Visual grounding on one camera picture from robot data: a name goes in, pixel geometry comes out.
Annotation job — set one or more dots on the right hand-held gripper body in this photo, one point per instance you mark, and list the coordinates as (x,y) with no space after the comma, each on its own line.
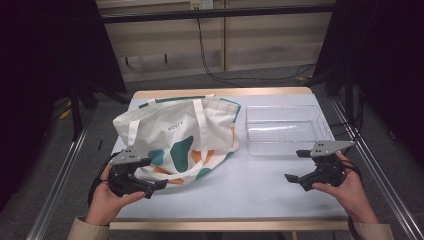
(328,175)

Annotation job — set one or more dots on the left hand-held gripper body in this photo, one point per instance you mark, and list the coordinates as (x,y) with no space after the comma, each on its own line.
(125,181)

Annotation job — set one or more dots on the white canvas tote bag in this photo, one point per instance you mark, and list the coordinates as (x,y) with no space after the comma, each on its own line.
(173,133)

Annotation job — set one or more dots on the person's left hand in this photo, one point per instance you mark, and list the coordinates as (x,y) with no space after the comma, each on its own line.
(101,203)

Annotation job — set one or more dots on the person's right hand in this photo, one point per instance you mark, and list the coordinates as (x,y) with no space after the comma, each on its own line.
(353,196)

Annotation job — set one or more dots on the clear plastic box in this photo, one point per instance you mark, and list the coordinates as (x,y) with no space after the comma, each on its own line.
(283,133)

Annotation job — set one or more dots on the black stand leg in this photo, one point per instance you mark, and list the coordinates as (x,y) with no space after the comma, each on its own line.
(76,113)

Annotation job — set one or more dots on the dark curtain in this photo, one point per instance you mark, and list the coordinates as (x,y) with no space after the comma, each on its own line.
(383,60)
(40,66)

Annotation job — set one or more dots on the black horizontal bar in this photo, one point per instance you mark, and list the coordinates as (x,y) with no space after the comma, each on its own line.
(216,13)

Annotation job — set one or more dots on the metal floor rail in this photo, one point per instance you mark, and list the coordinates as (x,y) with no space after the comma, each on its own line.
(56,186)
(383,186)

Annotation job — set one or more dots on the white wall socket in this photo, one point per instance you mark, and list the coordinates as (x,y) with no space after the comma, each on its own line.
(201,4)

